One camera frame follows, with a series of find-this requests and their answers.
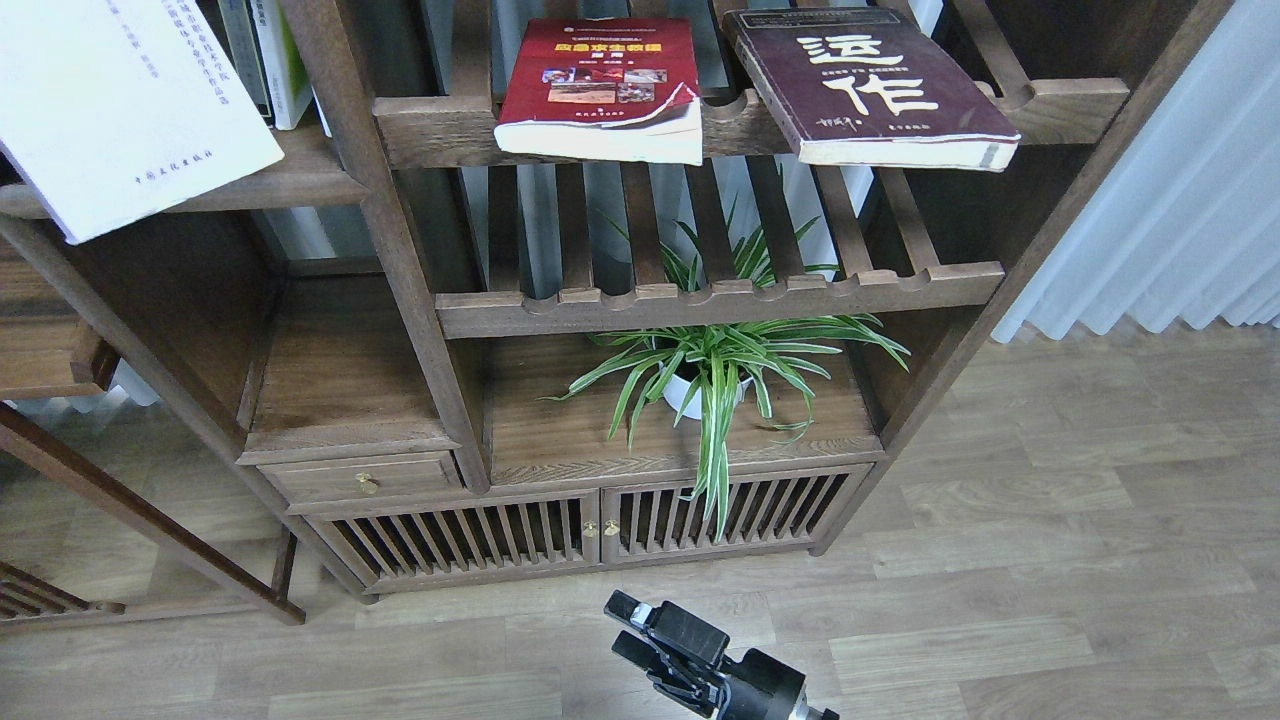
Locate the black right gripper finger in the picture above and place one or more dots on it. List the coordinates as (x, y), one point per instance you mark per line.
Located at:
(641, 652)
(670, 627)

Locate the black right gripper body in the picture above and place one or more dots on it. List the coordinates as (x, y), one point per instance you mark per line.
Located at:
(709, 684)

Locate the pale lavender paperback book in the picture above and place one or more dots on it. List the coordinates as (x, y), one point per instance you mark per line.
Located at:
(116, 110)

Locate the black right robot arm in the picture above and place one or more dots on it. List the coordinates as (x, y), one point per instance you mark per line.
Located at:
(818, 714)

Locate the white plant pot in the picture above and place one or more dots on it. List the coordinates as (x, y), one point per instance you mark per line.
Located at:
(706, 391)

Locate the spider plant green leaves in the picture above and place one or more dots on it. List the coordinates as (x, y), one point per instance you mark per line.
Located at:
(781, 347)

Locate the brass drawer knob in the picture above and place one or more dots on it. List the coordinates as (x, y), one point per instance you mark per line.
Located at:
(368, 484)

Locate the dark wooden bookshelf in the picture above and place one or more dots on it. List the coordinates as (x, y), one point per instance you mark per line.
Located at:
(403, 298)

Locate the red paperback book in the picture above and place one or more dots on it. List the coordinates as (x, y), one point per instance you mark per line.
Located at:
(616, 89)

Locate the maroon book white characters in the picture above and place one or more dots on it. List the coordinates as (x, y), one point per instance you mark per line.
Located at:
(863, 86)

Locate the white sheer curtain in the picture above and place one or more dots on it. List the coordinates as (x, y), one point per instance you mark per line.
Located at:
(1185, 227)

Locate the white green upright book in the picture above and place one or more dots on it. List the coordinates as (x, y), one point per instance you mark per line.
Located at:
(289, 87)

